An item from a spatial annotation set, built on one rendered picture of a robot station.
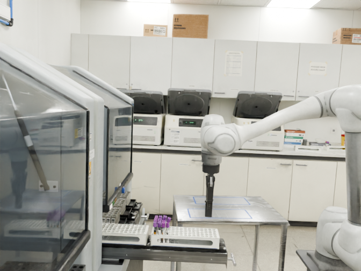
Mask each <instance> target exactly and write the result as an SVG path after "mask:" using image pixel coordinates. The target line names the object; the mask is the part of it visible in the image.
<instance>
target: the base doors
mask: <svg viewBox="0 0 361 271"><path fill-rule="evenodd" d="M193 159H194V160H201V156H200V155H179V154H162V156H161V154H156V153H133V157H132V173H133V178H132V197H131V199H136V202H142V204H143V208H145V213H150V214H163V215H172V214H173V200H174V199H173V195H206V176H207V173H204V172H203V171H202V166H201V165H202V164H203V163H202V162H201V161H192V160H193ZM133 160H135V161H142V163H141V162H133ZM179 163H184V164H188V165H179ZM248 163H249V165H248ZM280 164H291V165H280ZM296 164H298V165H307V166H297V165H296ZM266 167H273V168H277V169H266ZM160 176H161V184H160ZM214 176H215V182H214V191H213V196H261V197H262V198H263V199H264V200H266V201H267V202H268V203H269V204H270V205H271V206H272V207H273V208H274V209H275V210H276V211H277V212H279V213H280V214H281V215H282V216H283V217H284V218H285V219H286V220H292V221H305V222H318V220H319V216H320V214H321V213H322V211H323V210H324V209H326V208H327V207H329V206H337V207H342V208H345V209H347V195H346V163H345V162H332V161H308V160H286V159H264V158H240V157H227V156H222V162H221V163H220V170H219V173H217V174H214ZM247 179H248V180H247ZM203 186H204V192H203ZM159 207H160V212H159Z"/></svg>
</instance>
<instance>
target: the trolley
mask: <svg viewBox="0 0 361 271"><path fill-rule="evenodd" d="M173 199H174V200H173V214H172V226H174V227H176V219H177V223H178V227H183V224H231V225H255V238H254V253H253V261H252V271H256V270H257V256H258V242H259V227H260V225H281V237H280V250H279V263H278V271H284V263H285V251H286V238H287V227H288V226H290V224H289V223H288V221H287V220H286V219H285V218H284V217H283V216H282V215H281V214H280V213H279V212H277V211H276V210H275V209H274V208H273V207H272V206H271V205H270V204H269V203H268V202H267V201H266V200H264V199H263V198H262V197H261V196H213V205H212V217H205V201H206V195H173ZM174 267H175V262H171V265H170V271H174ZM176 271H181V262H176Z"/></svg>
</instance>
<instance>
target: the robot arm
mask: <svg viewBox="0 0 361 271"><path fill-rule="evenodd" d="M322 117H337V118H338V121H339V124H340V127H341V129H342V130H343V131H344V132H345V163H346V195H347V209H345V208H342V207H337V206H329V207H327V208H326V209H324V210H323V211H322V213H321V214H320V216H319V220H318V223H317V229H316V248H315V251H307V255H308V256H309V257H310V258H311V259H312V260H313V261H314V263H315V264H316V265H317V267H318V268H319V271H361V84H353V85H346V86H343V87H338V88H335V89H332V90H328V91H325V92H321V93H319V94H317V95H314V96H312V97H310V98H308V99H306V100H304V101H302V102H300V103H297V104H295V105H293V106H290V107H288V108H286V109H283V110H280V111H278V112H276V113H274V114H272V115H270V116H268V117H266V118H264V119H262V120H260V121H258V122H256V123H253V124H250V125H245V126H238V125H236V124H235V123H231V124H225V122H224V119H223V117H222V116H220V115H214V114H212V115H206V116H205V117H204V119H203V122H202V125H201V133H200V143H201V162H202V163H203V167H202V171H203V172H204V173H207V176H206V201H205V217H212V205H213V191H214V182H215V176H214V174H217V173H219V170H220V163H221V162H222V156H227V155H230V154H232V153H234V152H235V151H237V150H238V149H240V148H242V145H243V144H244V143H245V142H246V141H248V140H251V139H253V138H256V137H258V136H261V135H263V134H265V133H267V132H269V131H271V130H273V129H275V128H277V127H280V126H282V125H284V124H286V123H289V122H293V121H297V120H304V119H316V118H322Z"/></svg>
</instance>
